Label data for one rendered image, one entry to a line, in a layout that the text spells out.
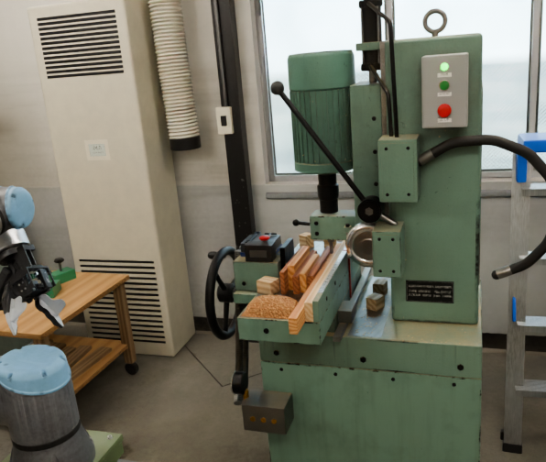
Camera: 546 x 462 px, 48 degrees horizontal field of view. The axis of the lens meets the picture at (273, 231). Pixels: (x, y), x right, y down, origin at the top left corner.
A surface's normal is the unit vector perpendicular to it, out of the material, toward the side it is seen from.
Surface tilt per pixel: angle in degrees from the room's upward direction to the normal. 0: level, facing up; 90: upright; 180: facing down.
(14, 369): 5
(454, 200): 90
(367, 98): 90
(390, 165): 90
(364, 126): 90
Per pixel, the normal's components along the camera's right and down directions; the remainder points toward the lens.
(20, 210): 0.97, -0.03
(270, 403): -0.08, -0.95
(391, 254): -0.30, 0.30
